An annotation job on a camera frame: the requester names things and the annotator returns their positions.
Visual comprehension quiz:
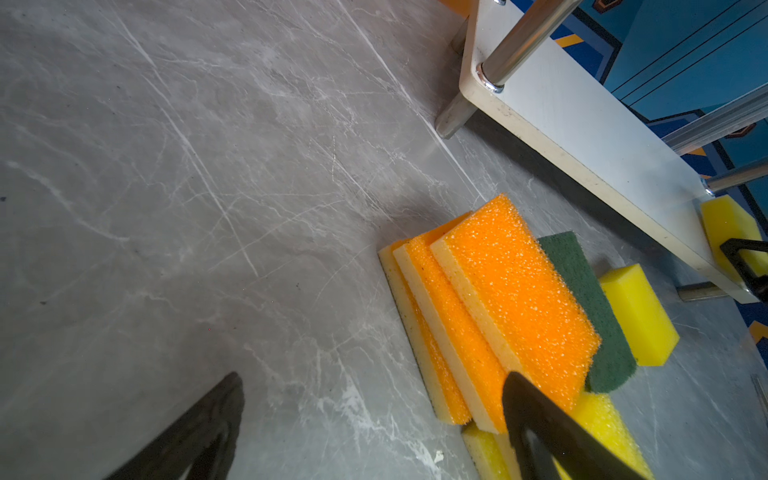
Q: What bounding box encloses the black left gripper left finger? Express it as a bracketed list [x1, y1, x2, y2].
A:
[109, 372, 245, 479]

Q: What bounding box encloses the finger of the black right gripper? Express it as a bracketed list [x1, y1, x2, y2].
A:
[720, 238, 767, 303]

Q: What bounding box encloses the white two-tier metal shelf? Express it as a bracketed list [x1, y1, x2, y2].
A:
[435, 1, 758, 304]

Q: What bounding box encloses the top orange scrub sponge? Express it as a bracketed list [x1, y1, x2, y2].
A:
[430, 194, 601, 412]

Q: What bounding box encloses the bottom orange scrub sponge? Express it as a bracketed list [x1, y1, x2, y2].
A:
[378, 240, 472, 425]

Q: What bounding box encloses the green scouring sponge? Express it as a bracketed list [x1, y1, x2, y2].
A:
[538, 231, 637, 394]

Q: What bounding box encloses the yellow foam sponge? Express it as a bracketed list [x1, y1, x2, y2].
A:
[599, 264, 680, 367]
[700, 195, 762, 284]

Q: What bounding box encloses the large yellow coarse sponge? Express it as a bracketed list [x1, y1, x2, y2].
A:
[461, 392, 654, 480]

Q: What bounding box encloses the middle orange scrub sponge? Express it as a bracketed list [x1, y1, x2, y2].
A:
[394, 214, 507, 434]

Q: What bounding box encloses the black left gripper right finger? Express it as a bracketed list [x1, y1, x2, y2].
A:
[502, 372, 641, 479]

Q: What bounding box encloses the orange scrub sponge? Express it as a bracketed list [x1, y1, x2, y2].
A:
[378, 240, 472, 425]
[430, 194, 601, 412]
[394, 214, 507, 434]

